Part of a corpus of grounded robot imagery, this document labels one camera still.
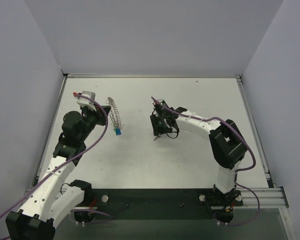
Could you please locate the metal disc with keyrings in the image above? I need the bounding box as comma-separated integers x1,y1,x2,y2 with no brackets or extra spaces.
106,97,122,130

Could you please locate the black tag key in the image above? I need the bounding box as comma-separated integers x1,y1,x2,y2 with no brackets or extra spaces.
153,134,162,141

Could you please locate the blue tag key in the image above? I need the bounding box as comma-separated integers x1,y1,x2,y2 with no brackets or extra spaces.
116,128,122,136

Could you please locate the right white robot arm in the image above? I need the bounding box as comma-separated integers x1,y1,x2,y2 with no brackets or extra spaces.
150,99,247,195

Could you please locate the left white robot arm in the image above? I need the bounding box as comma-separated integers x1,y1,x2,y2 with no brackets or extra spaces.
5,103,111,240

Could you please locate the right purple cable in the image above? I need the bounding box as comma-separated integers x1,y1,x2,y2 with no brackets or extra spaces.
151,96,261,227

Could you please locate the purple cable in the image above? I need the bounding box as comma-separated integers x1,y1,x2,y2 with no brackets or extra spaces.
0,94,115,240
151,96,261,227

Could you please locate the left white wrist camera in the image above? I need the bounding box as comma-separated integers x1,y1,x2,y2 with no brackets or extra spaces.
73,90,96,111

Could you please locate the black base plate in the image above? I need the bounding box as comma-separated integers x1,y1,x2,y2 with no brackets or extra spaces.
72,187,243,224

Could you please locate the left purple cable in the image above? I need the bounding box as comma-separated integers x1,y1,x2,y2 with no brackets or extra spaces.
0,94,115,240

